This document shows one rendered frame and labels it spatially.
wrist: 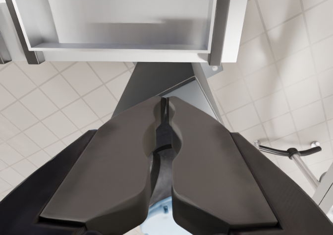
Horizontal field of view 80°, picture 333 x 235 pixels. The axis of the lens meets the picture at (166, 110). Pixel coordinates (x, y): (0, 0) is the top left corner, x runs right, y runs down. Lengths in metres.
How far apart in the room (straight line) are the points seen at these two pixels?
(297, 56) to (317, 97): 0.35
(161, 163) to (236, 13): 0.26
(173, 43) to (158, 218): 0.27
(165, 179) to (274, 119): 1.33
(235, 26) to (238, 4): 0.03
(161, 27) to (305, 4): 1.14
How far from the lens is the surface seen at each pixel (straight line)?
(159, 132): 0.46
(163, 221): 0.36
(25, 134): 1.89
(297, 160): 1.65
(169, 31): 0.32
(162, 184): 0.35
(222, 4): 0.31
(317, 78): 1.58
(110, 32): 0.34
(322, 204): 1.49
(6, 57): 0.42
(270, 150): 1.65
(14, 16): 0.37
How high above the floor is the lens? 1.20
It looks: 59 degrees down
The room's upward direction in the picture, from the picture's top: 178 degrees counter-clockwise
